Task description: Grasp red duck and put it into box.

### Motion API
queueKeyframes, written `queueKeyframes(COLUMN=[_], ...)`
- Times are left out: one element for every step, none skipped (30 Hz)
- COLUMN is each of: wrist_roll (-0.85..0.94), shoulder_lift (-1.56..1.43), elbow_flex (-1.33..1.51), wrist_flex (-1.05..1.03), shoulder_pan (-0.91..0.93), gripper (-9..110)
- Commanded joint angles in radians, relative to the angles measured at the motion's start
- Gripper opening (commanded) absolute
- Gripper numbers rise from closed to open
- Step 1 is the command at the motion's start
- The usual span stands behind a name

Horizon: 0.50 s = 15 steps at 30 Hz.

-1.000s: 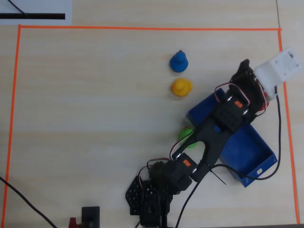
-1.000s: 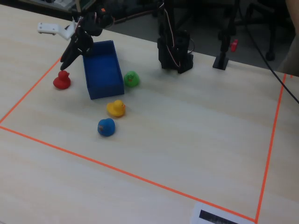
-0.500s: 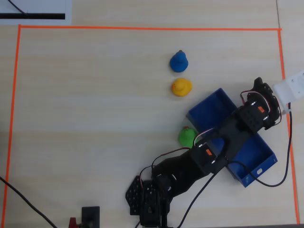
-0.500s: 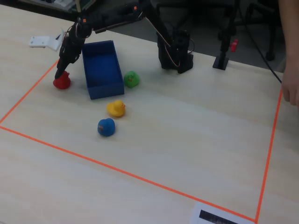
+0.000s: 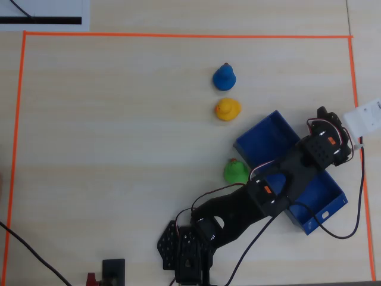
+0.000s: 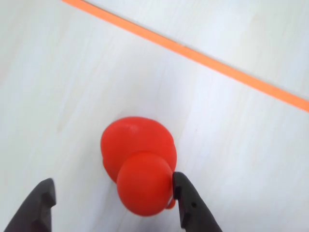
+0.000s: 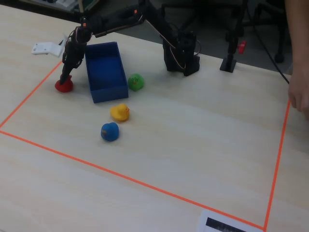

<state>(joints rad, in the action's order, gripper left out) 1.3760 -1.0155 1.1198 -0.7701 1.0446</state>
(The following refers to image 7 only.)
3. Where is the red clamp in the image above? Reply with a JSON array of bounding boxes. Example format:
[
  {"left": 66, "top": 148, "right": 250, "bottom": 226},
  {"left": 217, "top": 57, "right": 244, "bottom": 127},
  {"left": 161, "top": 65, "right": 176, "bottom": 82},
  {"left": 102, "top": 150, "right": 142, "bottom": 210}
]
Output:
[{"left": 238, "top": 40, "right": 248, "bottom": 55}]

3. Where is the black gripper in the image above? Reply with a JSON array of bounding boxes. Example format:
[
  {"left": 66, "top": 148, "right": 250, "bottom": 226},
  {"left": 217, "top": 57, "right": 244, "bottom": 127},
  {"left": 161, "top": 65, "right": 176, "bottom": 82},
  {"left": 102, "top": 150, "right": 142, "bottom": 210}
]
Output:
[{"left": 59, "top": 23, "right": 94, "bottom": 85}]

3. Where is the person's bare hand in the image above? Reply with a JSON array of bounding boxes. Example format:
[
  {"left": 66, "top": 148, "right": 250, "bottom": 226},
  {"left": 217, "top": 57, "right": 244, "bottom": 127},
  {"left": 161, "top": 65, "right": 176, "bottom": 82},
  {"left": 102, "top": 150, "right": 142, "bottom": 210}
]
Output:
[{"left": 288, "top": 69, "right": 309, "bottom": 114}]

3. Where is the person's bare forearm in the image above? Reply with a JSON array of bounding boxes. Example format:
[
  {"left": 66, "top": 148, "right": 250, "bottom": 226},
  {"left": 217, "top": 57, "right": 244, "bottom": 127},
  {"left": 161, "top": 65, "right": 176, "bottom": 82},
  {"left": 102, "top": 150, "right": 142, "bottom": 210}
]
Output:
[{"left": 284, "top": 0, "right": 309, "bottom": 73}]

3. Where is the white paper label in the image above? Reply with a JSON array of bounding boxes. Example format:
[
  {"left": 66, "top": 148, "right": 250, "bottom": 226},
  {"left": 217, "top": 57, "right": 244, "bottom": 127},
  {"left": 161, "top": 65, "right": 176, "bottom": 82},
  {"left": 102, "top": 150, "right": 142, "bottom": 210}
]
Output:
[{"left": 197, "top": 209, "right": 264, "bottom": 232}]

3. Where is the blue rectangular box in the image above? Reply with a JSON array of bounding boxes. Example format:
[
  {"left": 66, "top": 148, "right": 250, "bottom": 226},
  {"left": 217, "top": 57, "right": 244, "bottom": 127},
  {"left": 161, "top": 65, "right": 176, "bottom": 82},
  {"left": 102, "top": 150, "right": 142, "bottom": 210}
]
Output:
[{"left": 83, "top": 41, "right": 129, "bottom": 104}]

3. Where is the green rubber duck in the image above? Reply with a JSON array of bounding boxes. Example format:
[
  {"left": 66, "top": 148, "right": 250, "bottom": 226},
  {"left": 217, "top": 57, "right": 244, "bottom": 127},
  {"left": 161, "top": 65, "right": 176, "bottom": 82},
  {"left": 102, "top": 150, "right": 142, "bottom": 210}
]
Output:
[{"left": 127, "top": 73, "right": 145, "bottom": 92}]

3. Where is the orange tape strip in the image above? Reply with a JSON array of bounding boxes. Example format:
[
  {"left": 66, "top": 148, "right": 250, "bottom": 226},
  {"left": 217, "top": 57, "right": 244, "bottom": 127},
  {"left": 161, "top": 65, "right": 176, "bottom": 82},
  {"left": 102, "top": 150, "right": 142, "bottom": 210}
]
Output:
[
  {"left": 0, "top": 60, "right": 63, "bottom": 129},
  {"left": 0, "top": 130, "right": 266, "bottom": 230},
  {"left": 263, "top": 98, "right": 292, "bottom": 232}
]

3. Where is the blue rubber duck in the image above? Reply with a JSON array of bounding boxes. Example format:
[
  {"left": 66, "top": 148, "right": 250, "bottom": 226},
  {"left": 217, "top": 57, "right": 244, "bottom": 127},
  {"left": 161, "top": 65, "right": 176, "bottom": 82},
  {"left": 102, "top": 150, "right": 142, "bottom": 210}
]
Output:
[{"left": 100, "top": 122, "right": 120, "bottom": 143}]

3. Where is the red rubber duck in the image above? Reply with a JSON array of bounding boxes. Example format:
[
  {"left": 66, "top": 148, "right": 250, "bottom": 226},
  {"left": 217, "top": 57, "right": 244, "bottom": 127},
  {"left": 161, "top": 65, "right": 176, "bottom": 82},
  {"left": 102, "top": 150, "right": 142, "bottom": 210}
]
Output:
[{"left": 55, "top": 75, "right": 74, "bottom": 94}]

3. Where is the long black cable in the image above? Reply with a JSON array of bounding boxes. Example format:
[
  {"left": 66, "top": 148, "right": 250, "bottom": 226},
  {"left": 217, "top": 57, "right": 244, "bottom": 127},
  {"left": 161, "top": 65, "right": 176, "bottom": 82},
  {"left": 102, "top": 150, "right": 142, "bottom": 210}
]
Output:
[{"left": 245, "top": 0, "right": 290, "bottom": 85}]

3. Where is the black camera stand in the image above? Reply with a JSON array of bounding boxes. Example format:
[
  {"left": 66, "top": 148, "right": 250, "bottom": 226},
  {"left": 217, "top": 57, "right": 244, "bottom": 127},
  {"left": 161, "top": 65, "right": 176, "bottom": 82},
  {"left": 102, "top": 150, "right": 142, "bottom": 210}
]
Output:
[{"left": 219, "top": 0, "right": 250, "bottom": 73}]

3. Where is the black office chair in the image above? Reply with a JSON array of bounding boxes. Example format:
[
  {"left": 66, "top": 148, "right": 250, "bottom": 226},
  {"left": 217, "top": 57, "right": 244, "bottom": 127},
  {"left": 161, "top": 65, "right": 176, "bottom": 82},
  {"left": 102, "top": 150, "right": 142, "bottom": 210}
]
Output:
[{"left": 254, "top": 0, "right": 290, "bottom": 64}]

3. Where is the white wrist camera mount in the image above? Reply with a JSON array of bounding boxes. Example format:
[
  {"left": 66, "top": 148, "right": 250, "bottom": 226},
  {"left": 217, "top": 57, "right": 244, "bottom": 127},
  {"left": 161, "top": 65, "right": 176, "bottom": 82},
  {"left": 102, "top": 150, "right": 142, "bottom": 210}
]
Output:
[{"left": 31, "top": 33, "right": 69, "bottom": 58}]

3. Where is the yellow rubber duck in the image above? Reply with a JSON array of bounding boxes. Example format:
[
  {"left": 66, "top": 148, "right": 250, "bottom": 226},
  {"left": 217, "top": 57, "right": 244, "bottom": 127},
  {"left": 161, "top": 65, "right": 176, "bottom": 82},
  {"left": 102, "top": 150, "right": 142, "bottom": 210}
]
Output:
[{"left": 110, "top": 103, "right": 130, "bottom": 122}]

